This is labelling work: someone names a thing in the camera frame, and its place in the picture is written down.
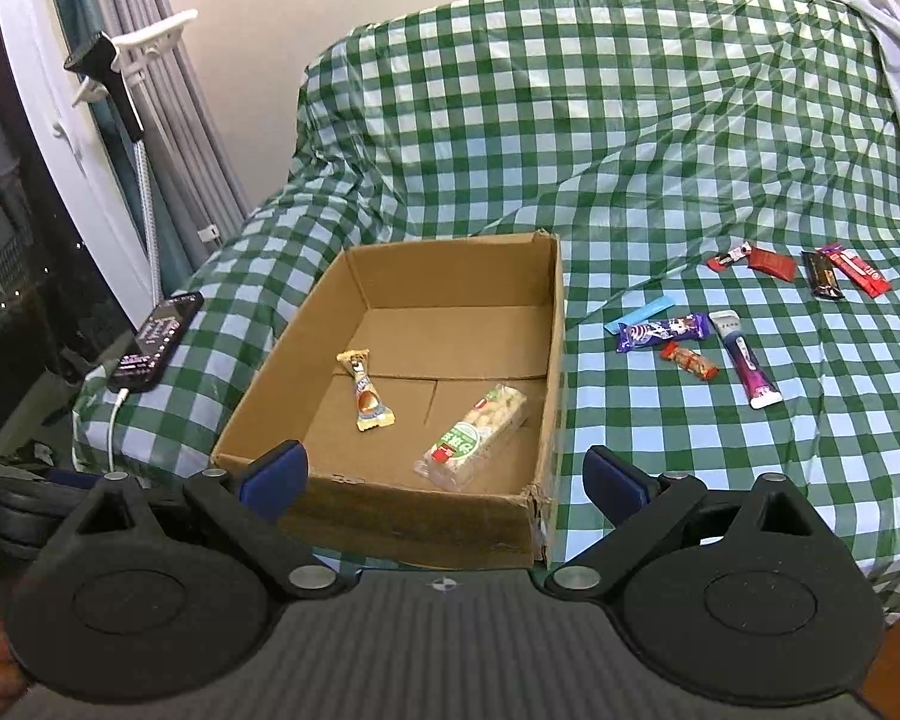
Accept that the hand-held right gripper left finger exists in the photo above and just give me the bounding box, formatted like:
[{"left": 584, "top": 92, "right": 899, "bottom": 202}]
[{"left": 41, "top": 441, "right": 350, "bottom": 605}]

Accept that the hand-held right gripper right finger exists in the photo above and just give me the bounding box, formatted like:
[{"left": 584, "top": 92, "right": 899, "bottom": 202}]
[{"left": 540, "top": 445, "right": 841, "bottom": 605}]

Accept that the brown cardboard box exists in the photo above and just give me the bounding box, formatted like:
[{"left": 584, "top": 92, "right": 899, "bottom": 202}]
[{"left": 210, "top": 231, "right": 565, "bottom": 571}]

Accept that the purple chocolate bar wrapper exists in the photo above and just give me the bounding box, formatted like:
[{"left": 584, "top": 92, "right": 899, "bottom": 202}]
[{"left": 616, "top": 313, "right": 710, "bottom": 353}]

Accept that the blue stick packet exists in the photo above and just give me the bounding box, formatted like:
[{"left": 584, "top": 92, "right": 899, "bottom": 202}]
[{"left": 604, "top": 295, "right": 677, "bottom": 335}]

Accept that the purple white tube packet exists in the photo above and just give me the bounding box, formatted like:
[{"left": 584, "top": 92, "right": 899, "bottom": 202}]
[{"left": 709, "top": 310, "right": 782, "bottom": 411}]

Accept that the black snack bar packet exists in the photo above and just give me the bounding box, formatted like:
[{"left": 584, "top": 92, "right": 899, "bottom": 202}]
[{"left": 801, "top": 250, "right": 846, "bottom": 302}]

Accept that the red wafer packet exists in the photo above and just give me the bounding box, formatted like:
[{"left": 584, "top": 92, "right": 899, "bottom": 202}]
[{"left": 817, "top": 242, "right": 891, "bottom": 298}]

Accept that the gold wrapped snack bar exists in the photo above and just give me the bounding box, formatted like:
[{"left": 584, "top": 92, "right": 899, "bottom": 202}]
[{"left": 336, "top": 349, "right": 397, "bottom": 434}]

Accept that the small red orange candy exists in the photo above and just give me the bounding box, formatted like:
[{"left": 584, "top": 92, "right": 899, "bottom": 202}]
[{"left": 660, "top": 341, "right": 721, "bottom": 382}]

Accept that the clear nougat packet green label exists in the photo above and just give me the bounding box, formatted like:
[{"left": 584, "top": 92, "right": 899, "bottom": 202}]
[{"left": 414, "top": 382, "right": 532, "bottom": 494}]

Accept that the black smartphone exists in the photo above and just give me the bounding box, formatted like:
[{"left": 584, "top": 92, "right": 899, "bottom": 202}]
[{"left": 106, "top": 290, "right": 205, "bottom": 393}]

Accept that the small red white candy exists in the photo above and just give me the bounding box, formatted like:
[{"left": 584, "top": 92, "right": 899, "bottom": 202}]
[{"left": 706, "top": 240, "right": 752, "bottom": 273}]

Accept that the green white checkered cloth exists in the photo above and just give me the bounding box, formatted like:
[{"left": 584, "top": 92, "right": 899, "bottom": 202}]
[{"left": 71, "top": 0, "right": 900, "bottom": 608}]

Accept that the grey curtain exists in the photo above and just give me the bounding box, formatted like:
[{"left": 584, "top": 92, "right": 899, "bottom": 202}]
[{"left": 34, "top": 0, "right": 252, "bottom": 301}]

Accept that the black device on stand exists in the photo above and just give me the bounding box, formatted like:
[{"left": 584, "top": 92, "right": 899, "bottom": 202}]
[{"left": 64, "top": 31, "right": 145, "bottom": 142}]

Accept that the white phone holder clamp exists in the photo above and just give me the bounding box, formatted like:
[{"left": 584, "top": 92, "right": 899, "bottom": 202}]
[{"left": 71, "top": 9, "right": 200, "bottom": 106}]

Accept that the white charging cable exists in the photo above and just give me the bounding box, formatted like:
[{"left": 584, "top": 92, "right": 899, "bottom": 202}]
[{"left": 105, "top": 388, "right": 130, "bottom": 475}]

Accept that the white window frame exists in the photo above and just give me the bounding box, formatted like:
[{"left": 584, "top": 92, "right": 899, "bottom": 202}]
[{"left": 0, "top": 0, "right": 158, "bottom": 331}]

